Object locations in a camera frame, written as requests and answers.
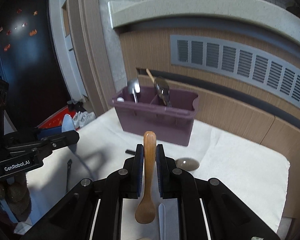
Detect light blue plastic spoon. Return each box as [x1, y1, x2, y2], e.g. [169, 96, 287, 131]
[61, 114, 76, 132]

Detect smoky plastic spoon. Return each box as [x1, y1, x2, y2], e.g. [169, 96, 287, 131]
[154, 77, 172, 107]
[125, 149, 200, 172]

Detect white plastic spoon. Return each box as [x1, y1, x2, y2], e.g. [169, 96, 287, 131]
[158, 203, 166, 240]

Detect wooden spoon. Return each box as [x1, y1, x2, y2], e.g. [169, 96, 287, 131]
[135, 131, 157, 224]

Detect stainless steel spoon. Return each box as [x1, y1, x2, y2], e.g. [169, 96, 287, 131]
[127, 78, 141, 103]

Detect wooden chopstick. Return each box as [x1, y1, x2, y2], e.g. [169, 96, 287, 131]
[146, 68, 155, 83]

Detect left gloved hand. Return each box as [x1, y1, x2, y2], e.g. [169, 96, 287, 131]
[0, 173, 32, 222]

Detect red door mat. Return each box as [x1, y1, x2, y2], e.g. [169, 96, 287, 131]
[37, 106, 76, 128]

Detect white sneakers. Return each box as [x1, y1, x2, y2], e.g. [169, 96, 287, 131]
[72, 111, 96, 129]

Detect purple plastic utensil caddy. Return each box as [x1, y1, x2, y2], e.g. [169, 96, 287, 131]
[109, 86, 199, 146]

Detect black refrigerator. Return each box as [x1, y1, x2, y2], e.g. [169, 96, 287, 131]
[0, 0, 70, 131]

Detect silver ventilation grille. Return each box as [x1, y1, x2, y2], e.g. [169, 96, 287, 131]
[170, 35, 300, 109]

